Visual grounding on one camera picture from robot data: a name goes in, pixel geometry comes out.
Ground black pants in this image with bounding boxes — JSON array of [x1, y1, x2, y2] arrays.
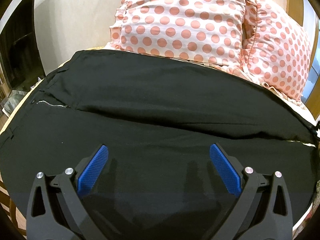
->
[[0, 49, 318, 240]]

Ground rear polka dot pillow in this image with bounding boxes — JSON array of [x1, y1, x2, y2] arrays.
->
[[242, 0, 308, 106]]

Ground polka dot pillow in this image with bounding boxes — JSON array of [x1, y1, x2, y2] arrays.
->
[[106, 0, 249, 79], [242, 0, 308, 106]]

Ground black television screen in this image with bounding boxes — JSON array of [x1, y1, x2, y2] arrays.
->
[[1, 0, 46, 91]]

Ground front polka dot pillow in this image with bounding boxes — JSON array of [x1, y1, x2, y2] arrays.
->
[[106, 0, 249, 79]]

